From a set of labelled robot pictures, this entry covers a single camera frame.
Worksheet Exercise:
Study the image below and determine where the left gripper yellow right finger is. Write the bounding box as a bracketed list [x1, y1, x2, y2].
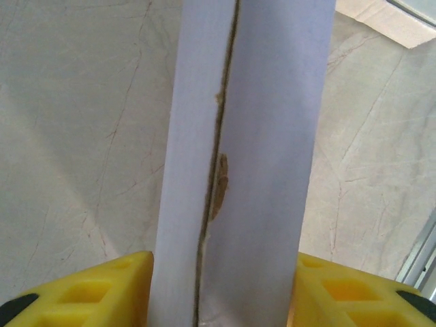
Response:
[289, 251, 436, 327]

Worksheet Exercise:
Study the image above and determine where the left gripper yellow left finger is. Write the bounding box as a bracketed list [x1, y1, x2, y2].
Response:
[0, 251, 154, 327]

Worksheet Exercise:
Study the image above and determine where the lilac paper box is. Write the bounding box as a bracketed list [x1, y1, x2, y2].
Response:
[146, 0, 338, 327]

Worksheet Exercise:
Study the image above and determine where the white paper box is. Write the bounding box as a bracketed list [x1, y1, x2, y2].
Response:
[335, 0, 436, 50]

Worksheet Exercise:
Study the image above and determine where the wide aluminium frame rail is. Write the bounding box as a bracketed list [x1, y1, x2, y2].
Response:
[396, 207, 436, 294]

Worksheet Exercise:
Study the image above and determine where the narrow aluminium frame rail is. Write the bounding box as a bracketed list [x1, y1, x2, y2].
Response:
[388, 0, 436, 27]

